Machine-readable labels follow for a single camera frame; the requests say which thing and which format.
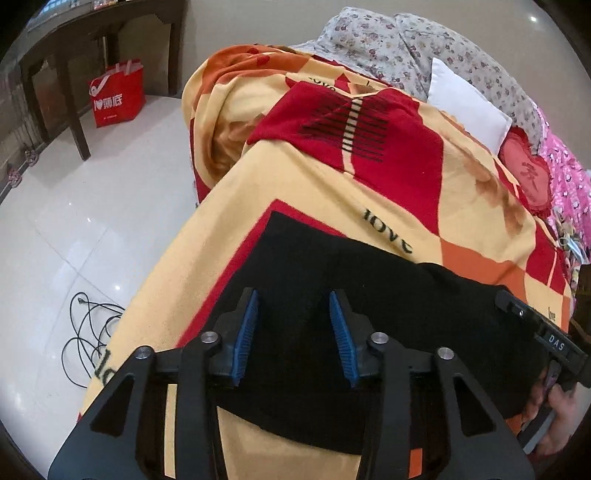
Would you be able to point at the pink printed cloth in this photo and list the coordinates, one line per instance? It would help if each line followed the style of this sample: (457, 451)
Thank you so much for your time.
(568, 184)

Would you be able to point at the red shopping bag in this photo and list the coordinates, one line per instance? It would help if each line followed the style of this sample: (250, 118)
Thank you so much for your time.
(117, 94)

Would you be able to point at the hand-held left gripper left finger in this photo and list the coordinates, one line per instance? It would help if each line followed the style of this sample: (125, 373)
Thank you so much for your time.
(244, 334)

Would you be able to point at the grey floral quilt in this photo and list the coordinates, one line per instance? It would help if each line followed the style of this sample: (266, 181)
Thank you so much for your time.
(425, 50)

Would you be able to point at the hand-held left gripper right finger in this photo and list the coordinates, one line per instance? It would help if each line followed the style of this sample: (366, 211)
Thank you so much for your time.
(341, 334)

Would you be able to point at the white pillow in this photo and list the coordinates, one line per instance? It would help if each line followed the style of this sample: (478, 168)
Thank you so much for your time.
(466, 108)

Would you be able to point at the person's right hand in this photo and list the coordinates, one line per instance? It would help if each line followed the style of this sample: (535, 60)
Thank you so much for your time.
(556, 415)

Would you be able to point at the yellow red printed blanket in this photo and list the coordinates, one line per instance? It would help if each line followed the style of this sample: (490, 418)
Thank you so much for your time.
(323, 184)

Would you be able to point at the red round cushion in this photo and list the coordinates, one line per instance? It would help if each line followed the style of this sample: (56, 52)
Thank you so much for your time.
(524, 168)

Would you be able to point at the black pants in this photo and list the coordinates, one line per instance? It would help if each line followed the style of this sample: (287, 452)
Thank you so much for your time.
(369, 304)

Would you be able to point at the dark wooden table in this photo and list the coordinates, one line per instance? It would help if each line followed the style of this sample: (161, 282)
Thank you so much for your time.
(87, 55)

